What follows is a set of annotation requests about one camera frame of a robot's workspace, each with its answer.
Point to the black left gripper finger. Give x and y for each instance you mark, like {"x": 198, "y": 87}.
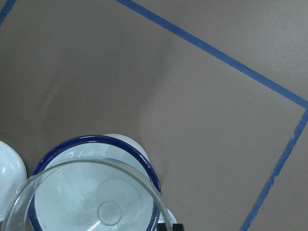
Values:
{"x": 174, "y": 227}

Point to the clear glass funnel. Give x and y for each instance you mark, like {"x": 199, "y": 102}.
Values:
{"x": 88, "y": 195}

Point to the white enamel cup blue rim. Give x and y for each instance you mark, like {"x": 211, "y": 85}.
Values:
{"x": 98, "y": 147}

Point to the small white dish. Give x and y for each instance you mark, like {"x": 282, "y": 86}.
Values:
{"x": 12, "y": 177}

